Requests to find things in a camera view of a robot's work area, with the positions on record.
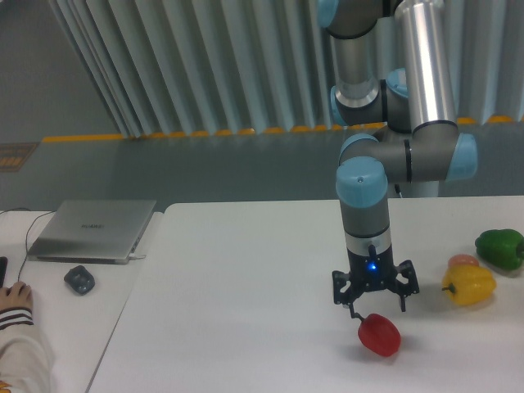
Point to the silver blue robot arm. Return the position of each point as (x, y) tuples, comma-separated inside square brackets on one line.
[(419, 140)]

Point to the small orange red pepper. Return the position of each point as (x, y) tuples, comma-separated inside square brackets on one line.
[(463, 259)]

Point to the cream sleeved forearm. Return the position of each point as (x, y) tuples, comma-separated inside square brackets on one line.
[(26, 358)]

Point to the person's hand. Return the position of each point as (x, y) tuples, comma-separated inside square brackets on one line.
[(19, 296)]

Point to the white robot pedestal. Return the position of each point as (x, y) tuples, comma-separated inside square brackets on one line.
[(405, 190)]

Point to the red bell pepper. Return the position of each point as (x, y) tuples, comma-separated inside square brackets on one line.
[(378, 334)]

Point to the dark grey earbuds case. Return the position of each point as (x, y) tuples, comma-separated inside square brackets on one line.
[(80, 280)]

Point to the green bell pepper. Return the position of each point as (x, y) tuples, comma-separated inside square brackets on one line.
[(503, 248)]

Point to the black phone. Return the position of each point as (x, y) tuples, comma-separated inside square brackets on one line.
[(3, 269)]

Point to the white corrugated partition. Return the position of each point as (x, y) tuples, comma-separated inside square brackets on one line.
[(193, 67)]

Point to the yellow bell pepper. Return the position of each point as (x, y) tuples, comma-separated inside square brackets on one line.
[(467, 284)]

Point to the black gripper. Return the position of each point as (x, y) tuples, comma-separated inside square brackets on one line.
[(373, 273)]

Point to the silver closed laptop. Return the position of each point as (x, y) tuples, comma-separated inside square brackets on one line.
[(93, 231)]

